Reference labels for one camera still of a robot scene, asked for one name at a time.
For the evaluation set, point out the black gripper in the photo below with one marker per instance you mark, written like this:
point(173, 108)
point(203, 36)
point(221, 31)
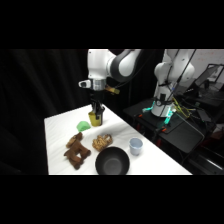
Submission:
point(96, 96)

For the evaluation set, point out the yellow cup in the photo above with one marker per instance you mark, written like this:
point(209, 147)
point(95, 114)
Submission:
point(94, 121)

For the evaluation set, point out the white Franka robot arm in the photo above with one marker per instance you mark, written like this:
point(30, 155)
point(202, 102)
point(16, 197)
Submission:
point(98, 63)

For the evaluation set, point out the light blue cup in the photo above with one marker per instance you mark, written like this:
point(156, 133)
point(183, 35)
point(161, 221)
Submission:
point(136, 146)

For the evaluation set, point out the black bowl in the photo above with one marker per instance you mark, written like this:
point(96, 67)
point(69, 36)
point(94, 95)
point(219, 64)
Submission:
point(112, 162)

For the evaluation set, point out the green plastic object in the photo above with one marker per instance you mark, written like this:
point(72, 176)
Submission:
point(83, 126)

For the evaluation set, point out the brown plush toy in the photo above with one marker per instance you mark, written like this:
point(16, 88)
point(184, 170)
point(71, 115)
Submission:
point(77, 150)

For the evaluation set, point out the black curtain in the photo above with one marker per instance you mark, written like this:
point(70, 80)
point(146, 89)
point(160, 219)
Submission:
point(36, 90)

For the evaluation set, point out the green base light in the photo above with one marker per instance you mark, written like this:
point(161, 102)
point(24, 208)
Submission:
point(168, 117)

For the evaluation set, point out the black robot stand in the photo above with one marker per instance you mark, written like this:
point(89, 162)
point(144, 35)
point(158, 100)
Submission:
point(181, 135)

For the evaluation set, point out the dark laptop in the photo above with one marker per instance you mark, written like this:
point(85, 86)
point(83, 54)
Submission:
point(206, 77)

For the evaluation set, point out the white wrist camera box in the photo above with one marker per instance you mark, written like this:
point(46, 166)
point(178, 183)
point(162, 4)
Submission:
point(84, 84)

